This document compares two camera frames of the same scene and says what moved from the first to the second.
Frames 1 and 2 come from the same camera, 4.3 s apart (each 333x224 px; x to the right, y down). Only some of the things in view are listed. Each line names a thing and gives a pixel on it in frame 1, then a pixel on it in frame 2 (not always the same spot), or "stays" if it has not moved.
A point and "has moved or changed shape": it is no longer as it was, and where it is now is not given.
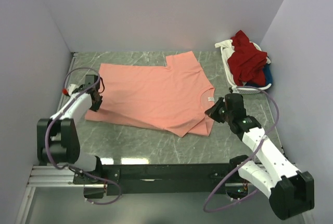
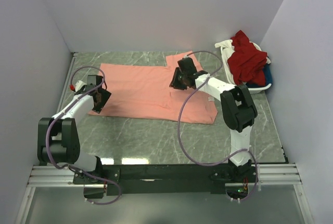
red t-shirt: [247, 64] stays
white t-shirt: [227, 50] stays
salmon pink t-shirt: [173, 97] has moved or changed shape
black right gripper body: [219, 113] to [178, 81]
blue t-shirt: [268, 75] stays
